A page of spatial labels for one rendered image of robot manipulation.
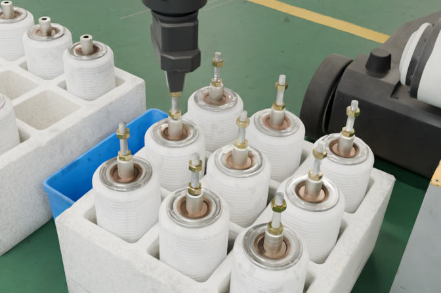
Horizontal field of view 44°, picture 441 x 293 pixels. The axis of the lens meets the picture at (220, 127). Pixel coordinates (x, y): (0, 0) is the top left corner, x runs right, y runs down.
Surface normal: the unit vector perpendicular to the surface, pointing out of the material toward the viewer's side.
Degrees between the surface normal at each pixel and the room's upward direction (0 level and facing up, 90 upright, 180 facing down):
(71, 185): 88
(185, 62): 90
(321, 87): 49
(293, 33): 0
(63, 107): 90
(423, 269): 90
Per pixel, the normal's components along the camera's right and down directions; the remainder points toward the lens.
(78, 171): 0.82, 0.34
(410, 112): -0.37, -0.22
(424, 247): -0.54, 0.48
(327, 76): -0.22, -0.43
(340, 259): 0.04, -0.80
